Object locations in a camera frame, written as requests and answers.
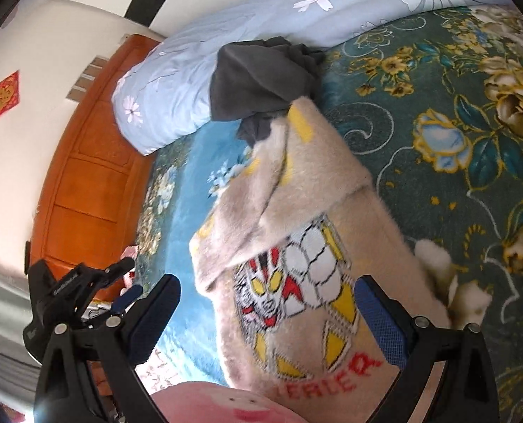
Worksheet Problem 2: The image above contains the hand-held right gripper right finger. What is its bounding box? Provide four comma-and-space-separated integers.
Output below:
354, 274, 497, 423

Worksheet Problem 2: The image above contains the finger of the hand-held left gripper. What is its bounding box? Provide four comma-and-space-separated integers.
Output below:
93, 257, 136, 283
95, 286, 144, 318

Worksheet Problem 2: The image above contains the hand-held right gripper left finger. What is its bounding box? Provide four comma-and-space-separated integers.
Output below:
35, 273, 183, 423

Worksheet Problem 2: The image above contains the beige fuzzy cartoon print sweater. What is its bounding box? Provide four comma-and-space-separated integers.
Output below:
190, 96, 456, 423

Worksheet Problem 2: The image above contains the small pink cloth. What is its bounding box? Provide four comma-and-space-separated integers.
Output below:
119, 244, 139, 296

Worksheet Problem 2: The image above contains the white floral bed sheet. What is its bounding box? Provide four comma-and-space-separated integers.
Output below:
138, 347, 227, 391

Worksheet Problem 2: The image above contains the orange wooden headboard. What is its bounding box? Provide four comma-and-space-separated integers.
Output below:
30, 35, 164, 307

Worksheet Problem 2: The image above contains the pink plush object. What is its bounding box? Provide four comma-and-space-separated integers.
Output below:
149, 381, 308, 423

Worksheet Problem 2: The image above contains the green floral blanket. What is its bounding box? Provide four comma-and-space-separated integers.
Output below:
131, 4, 523, 410

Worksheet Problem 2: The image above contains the dark grey garment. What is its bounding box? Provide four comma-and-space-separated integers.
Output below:
209, 39, 328, 147

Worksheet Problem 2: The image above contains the light blue floral pillow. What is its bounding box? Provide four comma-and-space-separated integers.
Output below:
112, 0, 523, 157

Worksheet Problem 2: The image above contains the grey slatted wall panel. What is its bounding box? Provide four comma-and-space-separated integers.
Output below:
67, 53, 109, 103

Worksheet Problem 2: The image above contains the red square wall decoration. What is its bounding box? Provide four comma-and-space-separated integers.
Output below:
0, 69, 21, 126

